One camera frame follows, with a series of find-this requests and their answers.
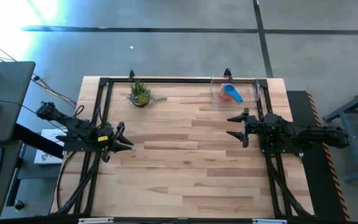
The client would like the orange measuring cup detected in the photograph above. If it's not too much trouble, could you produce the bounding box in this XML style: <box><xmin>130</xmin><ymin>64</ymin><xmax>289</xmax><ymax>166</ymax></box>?
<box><xmin>218</xmin><ymin>83</ymin><xmax>233</xmax><ymax>101</ymax></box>

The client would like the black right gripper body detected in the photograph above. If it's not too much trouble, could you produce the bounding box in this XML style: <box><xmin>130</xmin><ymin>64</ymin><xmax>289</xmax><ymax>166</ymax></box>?
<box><xmin>242</xmin><ymin>108</ymin><xmax>275</xmax><ymax>147</ymax></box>

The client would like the black desk support beam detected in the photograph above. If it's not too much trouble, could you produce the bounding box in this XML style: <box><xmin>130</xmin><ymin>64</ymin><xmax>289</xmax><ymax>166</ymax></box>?
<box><xmin>12</xmin><ymin>123</ymin><xmax>65</xmax><ymax>159</ymax></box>

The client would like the black cable loop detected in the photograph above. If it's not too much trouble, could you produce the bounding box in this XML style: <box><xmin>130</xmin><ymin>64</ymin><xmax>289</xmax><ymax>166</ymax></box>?
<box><xmin>56</xmin><ymin>151</ymin><xmax>75</xmax><ymax>213</ymax></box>

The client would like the potted succulent plant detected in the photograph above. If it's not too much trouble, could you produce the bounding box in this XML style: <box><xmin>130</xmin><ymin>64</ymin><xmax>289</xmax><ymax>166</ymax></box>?
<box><xmin>126</xmin><ymin>79</ymin><xmax>168</xmax><ymax>108</ymax></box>

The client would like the blue measuring cup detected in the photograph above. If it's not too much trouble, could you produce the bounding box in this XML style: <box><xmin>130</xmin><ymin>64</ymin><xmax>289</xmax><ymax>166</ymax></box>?
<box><xmin>222</xmin><ymin>83</ymin><xmax>244</xmax><ymax>105</ymax></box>

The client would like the yellow and black cable bundle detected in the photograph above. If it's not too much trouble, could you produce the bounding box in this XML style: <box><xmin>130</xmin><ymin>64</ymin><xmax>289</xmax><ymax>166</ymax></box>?
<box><xmin>31</xmin><ymin>73</ymin><xmax>78</xmax><ymax>108</ymax></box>

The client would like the black hazard-striped floor mat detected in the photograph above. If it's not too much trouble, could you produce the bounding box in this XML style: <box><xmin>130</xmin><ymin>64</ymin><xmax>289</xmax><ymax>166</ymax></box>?
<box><xmin>286</xmin><ymin>90</ymin><xmax>351</xmax><ymax>222</ymax></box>

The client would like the silver metal bracket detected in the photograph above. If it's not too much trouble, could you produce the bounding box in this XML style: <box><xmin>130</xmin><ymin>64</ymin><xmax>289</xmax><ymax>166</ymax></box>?
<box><xmin>252</xmin><ymin>218</ymin><xmax>288</xmax><ymax>224</ymax></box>
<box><xmin>78</xmin><ymin>217</ymin><xmax>114</xmax><ymax>224</ymax></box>

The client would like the clear plastic basket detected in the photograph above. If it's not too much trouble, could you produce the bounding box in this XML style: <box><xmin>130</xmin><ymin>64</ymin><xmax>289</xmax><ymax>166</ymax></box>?
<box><xmin>209</xmin><ymin>74</ymin><xmax>260</xmax><ymax>108</ymax></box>

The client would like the white booklet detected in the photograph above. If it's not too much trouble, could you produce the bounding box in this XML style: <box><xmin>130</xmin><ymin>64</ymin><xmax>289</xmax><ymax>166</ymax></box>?
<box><xmin>34</xmin><ymin>129</ymin><xmax>67</xmax><ymax>165</ymax></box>

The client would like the blue-grey metal stand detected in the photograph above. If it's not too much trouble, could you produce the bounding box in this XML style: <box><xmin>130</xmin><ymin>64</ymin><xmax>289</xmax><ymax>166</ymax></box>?
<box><xmin>323</xmin><ymin>81</ymin><xmax>358</xmax><ymax>183</ymax></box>

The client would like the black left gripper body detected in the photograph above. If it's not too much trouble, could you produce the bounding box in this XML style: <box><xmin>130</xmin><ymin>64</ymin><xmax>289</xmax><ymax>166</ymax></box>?
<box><xmin>96</xmin><ymin>121</ymin><xmax>126</xmax><ymax>162</ymax></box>

